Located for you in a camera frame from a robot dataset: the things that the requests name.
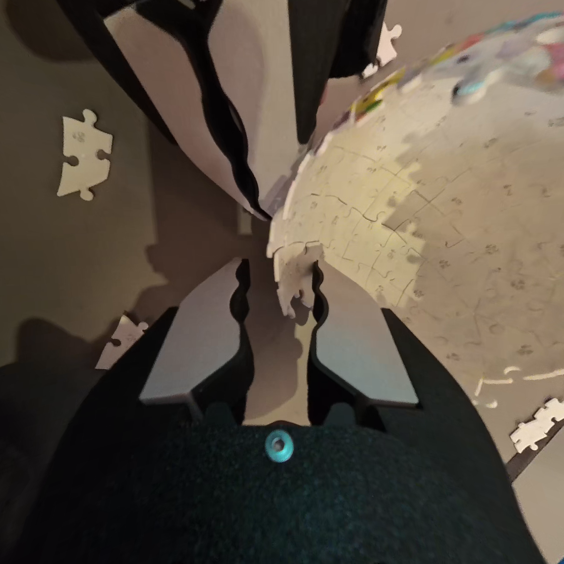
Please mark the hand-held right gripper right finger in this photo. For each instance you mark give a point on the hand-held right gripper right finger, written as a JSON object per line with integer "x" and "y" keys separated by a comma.
{"x": 361, "y": 352}

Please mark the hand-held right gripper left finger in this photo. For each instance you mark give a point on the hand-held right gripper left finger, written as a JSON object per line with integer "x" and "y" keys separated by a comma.
{"x": 198, "y": 348}

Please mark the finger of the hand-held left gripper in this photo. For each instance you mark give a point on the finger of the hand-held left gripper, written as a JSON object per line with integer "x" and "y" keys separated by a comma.
{"x": 163, "y": 88}
{"x": 264, "y": 88}

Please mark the white puzzle piece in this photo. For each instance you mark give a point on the white puzzle piece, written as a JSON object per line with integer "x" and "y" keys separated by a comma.
{"x": 526, "y": 434}
{"x": 121, "y": 341}
{"x": 387, "y": 44}
{"x": 83, "y": 154}
{"x": 550, "y": 412}
{"x": 291, "y": 282}

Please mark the colourful 3D puzzle ball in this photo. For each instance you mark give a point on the colourful 3D puzzle ball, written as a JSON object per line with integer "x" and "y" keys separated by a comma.
{"x": 440, "y": 220}

